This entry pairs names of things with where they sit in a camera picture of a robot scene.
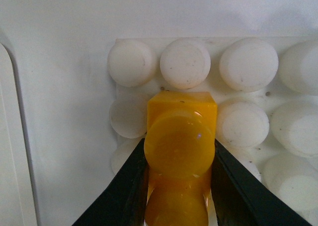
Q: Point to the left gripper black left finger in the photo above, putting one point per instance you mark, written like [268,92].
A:
[123,202]

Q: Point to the yellow studded block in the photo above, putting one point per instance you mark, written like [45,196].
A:
[179,149]

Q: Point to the white studded base plate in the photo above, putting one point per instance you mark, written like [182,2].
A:
[266,90]

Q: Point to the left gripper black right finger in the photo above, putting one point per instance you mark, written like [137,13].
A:
[241,200]

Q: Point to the white desk lamp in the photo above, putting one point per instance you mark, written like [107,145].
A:
[18,205]

